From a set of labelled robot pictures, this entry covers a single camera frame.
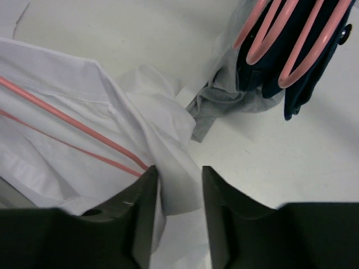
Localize dark blue hanging garment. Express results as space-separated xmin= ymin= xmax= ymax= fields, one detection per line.
xmin=233 ymin=1 xmax=355 ymax=120

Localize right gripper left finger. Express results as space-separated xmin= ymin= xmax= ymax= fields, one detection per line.
xmin=1 ymin=166 xmax=158 ymax=268

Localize pink wire hanger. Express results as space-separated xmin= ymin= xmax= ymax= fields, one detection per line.
xmin=1 ymin=77 xmax=149 ymax=177

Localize grey hanging garment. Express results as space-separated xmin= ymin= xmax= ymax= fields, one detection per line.
xmin=186 ymin=1 xmax=284 ymax=142

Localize white shirt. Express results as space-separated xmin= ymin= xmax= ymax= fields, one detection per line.
xmin=1 ymin=39 xmax=209 ymax=268

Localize pink hangers on rack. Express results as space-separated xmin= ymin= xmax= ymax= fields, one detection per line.
xmin=233 ymin=1 xmax=354 ymax=89

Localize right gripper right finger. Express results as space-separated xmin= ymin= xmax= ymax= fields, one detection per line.
xmin=202 ymin=166 xmax=358 ymax=268

